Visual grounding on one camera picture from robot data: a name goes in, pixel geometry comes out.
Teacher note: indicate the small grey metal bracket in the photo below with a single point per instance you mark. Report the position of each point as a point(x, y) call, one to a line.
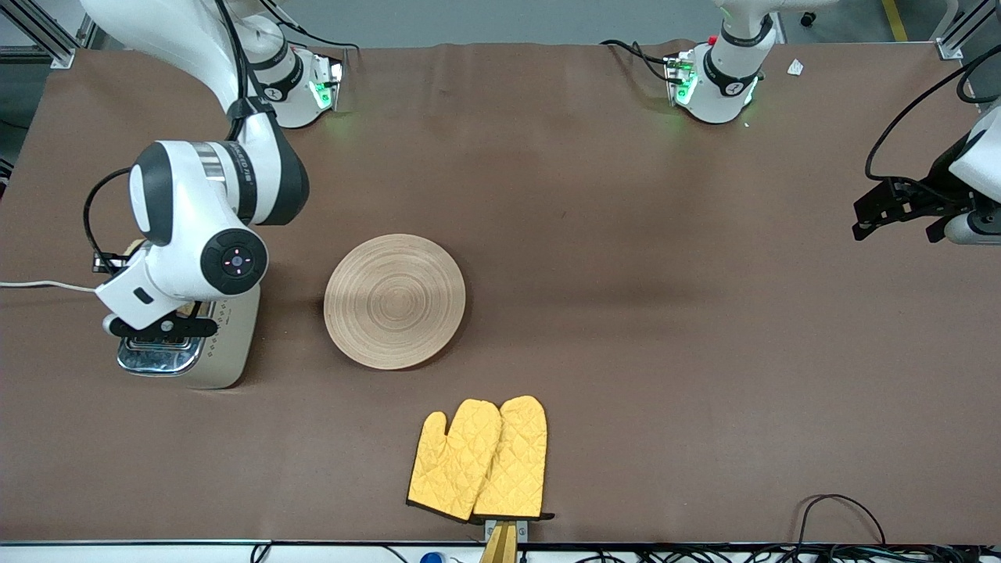
point(522, 530)

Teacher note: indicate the brown table cover cloth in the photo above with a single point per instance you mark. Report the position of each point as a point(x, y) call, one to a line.
point(547, 195)

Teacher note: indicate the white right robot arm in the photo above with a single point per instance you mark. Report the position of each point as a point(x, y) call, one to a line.
point(195, 195)

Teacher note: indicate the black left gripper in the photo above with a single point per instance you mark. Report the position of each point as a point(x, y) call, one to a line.
point(941, 190)

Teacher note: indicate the small black round knob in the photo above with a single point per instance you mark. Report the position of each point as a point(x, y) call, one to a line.
point(808, 18)

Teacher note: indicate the yellow wooden stick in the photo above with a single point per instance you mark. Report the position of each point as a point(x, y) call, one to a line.
point(500, 547)

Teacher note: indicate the small white paper scrap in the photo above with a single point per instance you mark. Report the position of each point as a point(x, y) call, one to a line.
point(795, 67)

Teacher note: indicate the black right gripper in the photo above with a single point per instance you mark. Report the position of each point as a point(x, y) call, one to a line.
point(105, 256)

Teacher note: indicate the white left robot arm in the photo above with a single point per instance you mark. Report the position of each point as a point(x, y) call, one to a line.
point(723, 78)

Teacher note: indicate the yellow quilted oven mitt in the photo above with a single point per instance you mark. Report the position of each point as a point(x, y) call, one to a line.
point(453, 469)
point(516, 461)

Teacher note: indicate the chrome and cream toaster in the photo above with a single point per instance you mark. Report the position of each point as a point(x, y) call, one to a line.
point(231, 352)

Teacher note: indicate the round wooden plate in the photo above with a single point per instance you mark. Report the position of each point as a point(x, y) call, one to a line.
point(395, 301)

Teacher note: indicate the aluminium frame profile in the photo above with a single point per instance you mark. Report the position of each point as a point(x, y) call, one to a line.
point(948, 48)
point(61, 58)

